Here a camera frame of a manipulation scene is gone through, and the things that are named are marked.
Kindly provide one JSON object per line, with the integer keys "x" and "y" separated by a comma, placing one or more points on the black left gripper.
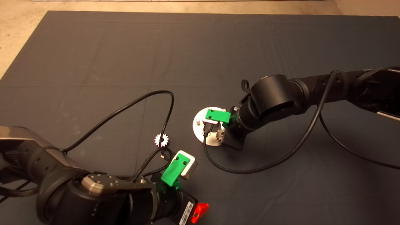
{"x": 176, "y": 207}

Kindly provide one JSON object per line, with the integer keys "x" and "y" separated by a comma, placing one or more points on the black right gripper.
{"x": 235, "y": 137}

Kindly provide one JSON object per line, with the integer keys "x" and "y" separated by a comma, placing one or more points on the small steel planetary gear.
{"x": 218, "y": 135}
{"x": 161, "y": 140}

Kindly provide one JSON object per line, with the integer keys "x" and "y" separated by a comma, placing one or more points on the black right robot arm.
{"x": 275, "y": 97}

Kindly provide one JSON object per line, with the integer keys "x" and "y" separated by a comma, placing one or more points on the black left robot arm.
{"x": 78, "y": 200}

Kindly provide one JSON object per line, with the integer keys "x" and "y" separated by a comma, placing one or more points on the round metal carrier plate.
{"x": 198, "y": 131}

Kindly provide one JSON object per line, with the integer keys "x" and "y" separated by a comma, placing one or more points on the dark grey table cloth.
{"x": 125, "y": 47}

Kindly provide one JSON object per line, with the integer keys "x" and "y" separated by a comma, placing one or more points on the green right camera mount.
{"x": 218, "y": 115}

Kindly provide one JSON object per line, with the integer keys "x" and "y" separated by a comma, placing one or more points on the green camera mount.
{"x": 174, "y": 171}
{"x": 218, "y": 115}

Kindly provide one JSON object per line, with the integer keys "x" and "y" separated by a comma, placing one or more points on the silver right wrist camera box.
{"x": 206, "y": 121}

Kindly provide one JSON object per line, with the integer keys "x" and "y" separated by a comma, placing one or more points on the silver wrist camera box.
{"x": 206, "y": 121}
{"x": 190, "y": 169}

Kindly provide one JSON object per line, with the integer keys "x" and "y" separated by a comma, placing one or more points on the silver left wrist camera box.
{"x": 190, "y": 169}

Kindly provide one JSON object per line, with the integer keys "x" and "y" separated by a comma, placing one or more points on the green left camera mount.
{"x": 174, "y": 171}

